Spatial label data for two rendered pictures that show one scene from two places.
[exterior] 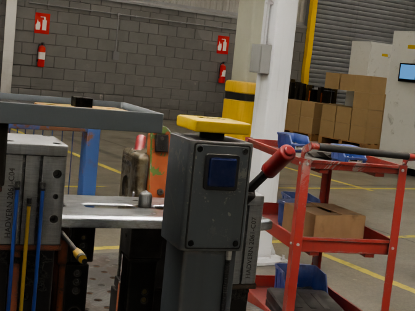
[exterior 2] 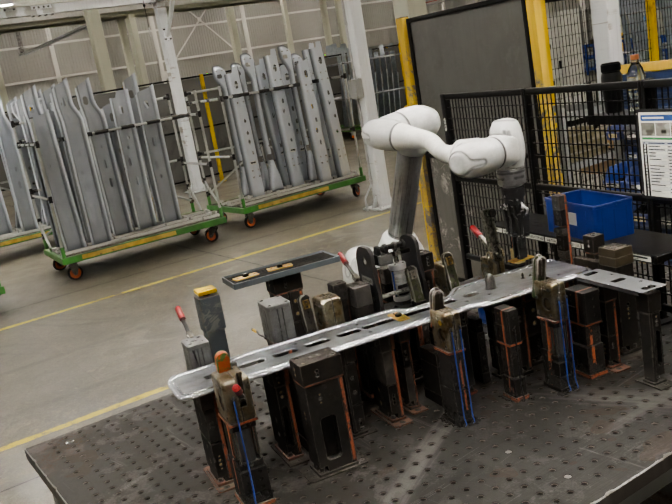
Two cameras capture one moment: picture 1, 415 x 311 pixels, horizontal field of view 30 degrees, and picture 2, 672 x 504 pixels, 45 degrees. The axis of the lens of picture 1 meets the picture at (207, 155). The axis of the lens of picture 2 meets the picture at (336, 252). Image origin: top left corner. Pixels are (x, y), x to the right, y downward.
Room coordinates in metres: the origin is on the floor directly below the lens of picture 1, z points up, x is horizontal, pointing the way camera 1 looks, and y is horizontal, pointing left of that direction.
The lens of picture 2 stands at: (3.25, 0.40, 1.77)
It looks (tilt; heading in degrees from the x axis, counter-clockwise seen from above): 13 degrees down; 179
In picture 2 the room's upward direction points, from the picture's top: 10 degrees counter-clockwise
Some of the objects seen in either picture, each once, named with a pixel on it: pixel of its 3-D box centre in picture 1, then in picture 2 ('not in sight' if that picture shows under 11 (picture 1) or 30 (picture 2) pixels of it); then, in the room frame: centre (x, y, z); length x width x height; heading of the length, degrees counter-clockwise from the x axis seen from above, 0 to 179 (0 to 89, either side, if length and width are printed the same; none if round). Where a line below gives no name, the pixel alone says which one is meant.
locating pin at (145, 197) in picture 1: (144, 203); not in sight; (1.12, 0.08, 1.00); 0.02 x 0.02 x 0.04
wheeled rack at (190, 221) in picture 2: not in sight; (122, 181); (-5.98, -1.78, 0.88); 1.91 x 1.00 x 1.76; 118
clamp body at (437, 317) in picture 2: not in sight; (452, 365); (1.07, 0.70, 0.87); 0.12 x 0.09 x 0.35; 22
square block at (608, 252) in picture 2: not in sight; (619, 298); (0.77, 1.31, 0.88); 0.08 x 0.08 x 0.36; 22
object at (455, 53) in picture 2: not in sight; (482, 162); (-1.87, 1.48, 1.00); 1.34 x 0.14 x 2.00; 31
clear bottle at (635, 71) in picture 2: not in sight; (636, 83); (0.42, 1.57, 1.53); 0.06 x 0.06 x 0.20
